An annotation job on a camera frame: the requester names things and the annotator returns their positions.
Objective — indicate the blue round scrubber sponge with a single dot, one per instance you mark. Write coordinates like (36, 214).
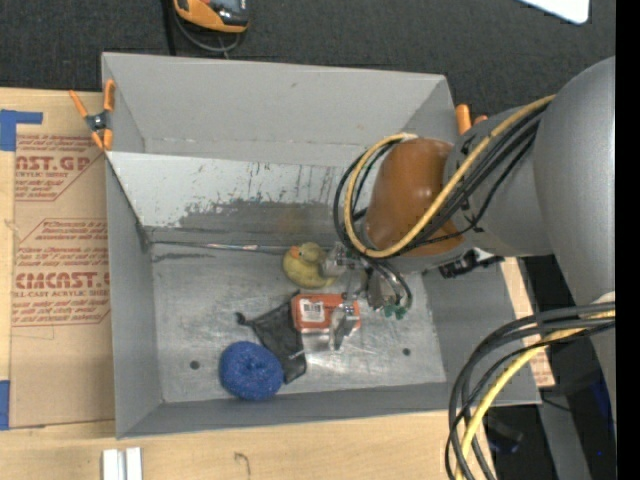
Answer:
(250, 372)

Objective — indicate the yellow rubber duck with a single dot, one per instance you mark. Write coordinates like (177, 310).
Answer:
(306, 268)

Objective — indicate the grey metal bin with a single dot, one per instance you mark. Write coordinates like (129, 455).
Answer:
(210, 288)

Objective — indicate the brown cardboard board red print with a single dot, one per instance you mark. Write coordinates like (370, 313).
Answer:
(55, 248)

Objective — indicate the black mesh bag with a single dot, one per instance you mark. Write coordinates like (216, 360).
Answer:
(280, 333)

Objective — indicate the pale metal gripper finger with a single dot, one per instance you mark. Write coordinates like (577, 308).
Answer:
(343, 328)
(340, 263)

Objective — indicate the orange packet with barcode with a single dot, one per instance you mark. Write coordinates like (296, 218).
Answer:
(312, 313)

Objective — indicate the black cylinder on white bracket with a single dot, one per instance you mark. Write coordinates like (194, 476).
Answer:
(462, 265)

